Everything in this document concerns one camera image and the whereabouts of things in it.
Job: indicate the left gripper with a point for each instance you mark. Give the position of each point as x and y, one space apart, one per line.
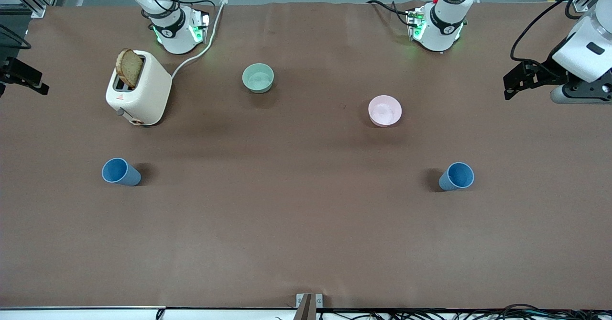
545 69

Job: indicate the blue plastic cup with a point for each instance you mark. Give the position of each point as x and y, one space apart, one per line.
456 176
117 171

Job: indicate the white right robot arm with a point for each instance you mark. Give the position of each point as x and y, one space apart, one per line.
174 38

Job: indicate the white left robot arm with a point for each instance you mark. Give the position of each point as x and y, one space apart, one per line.
440 28

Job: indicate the brown bread slice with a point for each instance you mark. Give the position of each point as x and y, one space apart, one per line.
129 67

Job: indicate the cream white toaster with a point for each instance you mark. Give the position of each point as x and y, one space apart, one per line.
148 95

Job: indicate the small electronics box green light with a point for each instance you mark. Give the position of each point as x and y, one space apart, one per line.
200 26
416 23

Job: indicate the pale pink bowl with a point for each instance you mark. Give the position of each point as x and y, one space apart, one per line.
385 111

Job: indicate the mint green bowl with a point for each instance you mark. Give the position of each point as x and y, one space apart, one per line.
258 78

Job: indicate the brown table cover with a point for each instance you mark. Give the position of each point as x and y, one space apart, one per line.
306 224

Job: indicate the white table edge rail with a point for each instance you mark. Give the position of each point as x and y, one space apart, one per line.
71 314

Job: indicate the metal table bracket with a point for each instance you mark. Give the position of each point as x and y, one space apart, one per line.
308 305

